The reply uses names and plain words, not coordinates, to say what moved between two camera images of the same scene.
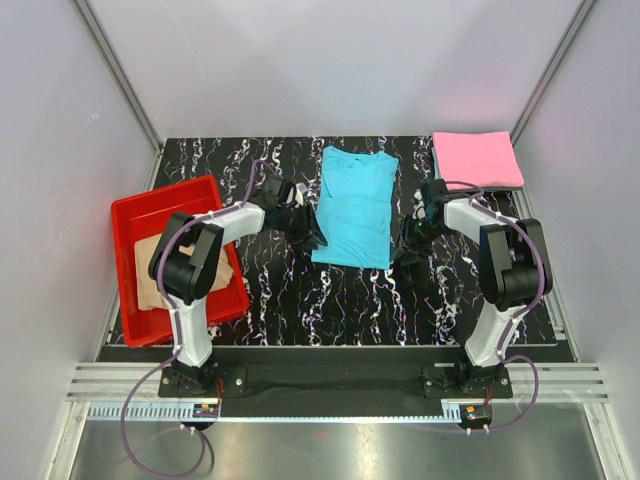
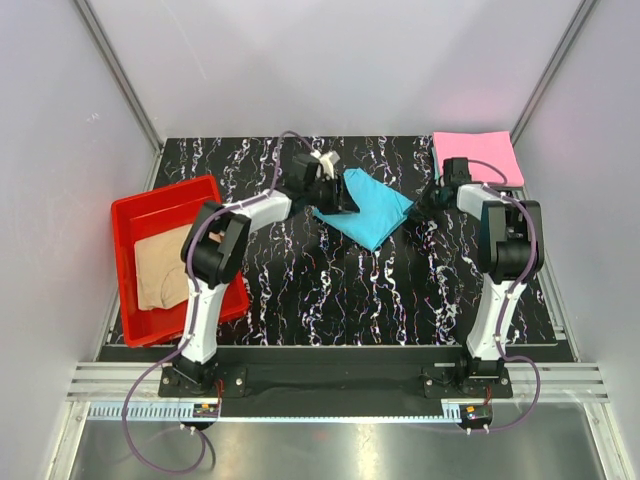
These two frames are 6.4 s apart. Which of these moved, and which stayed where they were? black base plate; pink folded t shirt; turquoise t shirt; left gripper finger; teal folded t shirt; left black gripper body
Moved: left black gripper body; left gripper finger; turquoise t shirt
Stayed: black base plate; teal folded t shirt; pink folded t shirt
